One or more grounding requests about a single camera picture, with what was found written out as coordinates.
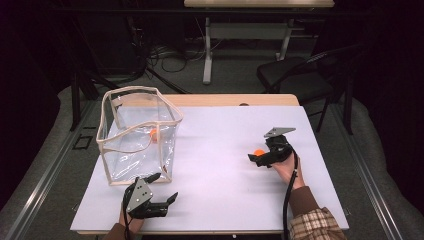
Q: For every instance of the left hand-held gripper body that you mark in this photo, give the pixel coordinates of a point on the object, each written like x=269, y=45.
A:
x=139, y=196

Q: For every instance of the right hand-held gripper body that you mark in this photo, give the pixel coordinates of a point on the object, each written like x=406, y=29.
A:
x=278, y=148

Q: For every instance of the orange ball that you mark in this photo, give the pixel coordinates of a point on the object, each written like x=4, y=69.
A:
x=259, y=152
x=153, y=134

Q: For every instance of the clear plastic bin beige trim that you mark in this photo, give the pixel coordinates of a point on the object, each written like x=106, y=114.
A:
x=140, y=160

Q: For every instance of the person's right hand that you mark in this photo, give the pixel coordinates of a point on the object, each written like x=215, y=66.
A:
x=288, y=173

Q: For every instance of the person's left hand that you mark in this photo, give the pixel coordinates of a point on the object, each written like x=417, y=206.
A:
x=135, y=225

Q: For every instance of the white table mat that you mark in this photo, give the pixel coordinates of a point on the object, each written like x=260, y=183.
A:
x=216, y=190

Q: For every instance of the black folding chair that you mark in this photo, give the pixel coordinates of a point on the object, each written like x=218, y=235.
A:
x=293, y=80

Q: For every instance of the black metal stand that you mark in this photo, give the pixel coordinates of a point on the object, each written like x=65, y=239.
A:
x=75, y=100
x=349, y=106

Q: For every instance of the white-legged desk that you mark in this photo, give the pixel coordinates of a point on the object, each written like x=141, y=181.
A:
x=246, y=30

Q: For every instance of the black floor outlet frame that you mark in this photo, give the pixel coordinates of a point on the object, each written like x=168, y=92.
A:
x=82, y=142

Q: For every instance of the metal floor rail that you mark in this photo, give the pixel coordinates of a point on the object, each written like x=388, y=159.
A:
x=46, y=176
x=370, y=180

